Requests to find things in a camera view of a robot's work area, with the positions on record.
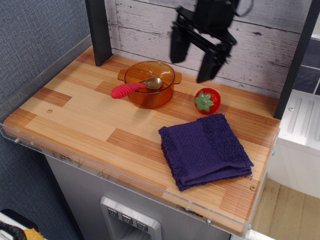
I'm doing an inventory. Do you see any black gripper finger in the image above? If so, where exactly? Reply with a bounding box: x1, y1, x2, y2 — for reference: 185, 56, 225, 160
196, 50, 225, 83
170, 26, 191, 64

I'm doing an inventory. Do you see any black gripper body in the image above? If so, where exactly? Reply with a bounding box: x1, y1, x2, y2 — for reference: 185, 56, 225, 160
172, 0, 239, 62

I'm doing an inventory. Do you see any red toy strawberry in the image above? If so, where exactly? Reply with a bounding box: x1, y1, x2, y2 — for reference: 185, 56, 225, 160
194, 88, 221, 115

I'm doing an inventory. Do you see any purple folded cloth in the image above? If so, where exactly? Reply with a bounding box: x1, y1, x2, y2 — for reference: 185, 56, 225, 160
158, 113, 254, 191

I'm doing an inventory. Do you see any amber glass pot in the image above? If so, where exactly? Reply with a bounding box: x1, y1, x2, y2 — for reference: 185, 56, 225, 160
117, 60, 182, 109

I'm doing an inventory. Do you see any white toy sink counter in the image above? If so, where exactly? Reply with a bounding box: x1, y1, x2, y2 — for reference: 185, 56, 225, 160
266, 90, 320, 198

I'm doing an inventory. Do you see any grey toy fridge cabinet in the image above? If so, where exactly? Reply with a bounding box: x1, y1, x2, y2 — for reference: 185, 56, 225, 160
46, 156, 231, 240

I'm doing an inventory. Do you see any silver dispenser button panel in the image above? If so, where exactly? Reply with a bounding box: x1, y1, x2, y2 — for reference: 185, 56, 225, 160
100, 196, 162, 240

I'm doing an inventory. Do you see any yellow object at corner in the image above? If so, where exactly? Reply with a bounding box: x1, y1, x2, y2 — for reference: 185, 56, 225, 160
23, 228, 45, 240

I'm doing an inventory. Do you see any spoon with red handle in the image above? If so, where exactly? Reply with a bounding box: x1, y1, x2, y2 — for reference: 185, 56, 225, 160
111, 77, 163, 99

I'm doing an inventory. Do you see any dark left shelf post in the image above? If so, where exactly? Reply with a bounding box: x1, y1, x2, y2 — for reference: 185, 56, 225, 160
85, 0, 113, 67

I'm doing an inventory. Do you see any dark shelf post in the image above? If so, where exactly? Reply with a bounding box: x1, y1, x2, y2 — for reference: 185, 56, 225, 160
85, 0, 113, 67
273, 0, 320, 120

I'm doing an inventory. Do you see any dark right shelf post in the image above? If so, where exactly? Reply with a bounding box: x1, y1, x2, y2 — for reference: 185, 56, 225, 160
273, 0, 320, 120

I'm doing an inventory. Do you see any black braided cable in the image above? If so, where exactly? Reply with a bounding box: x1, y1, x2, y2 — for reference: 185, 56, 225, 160
0, 221, 28, 240

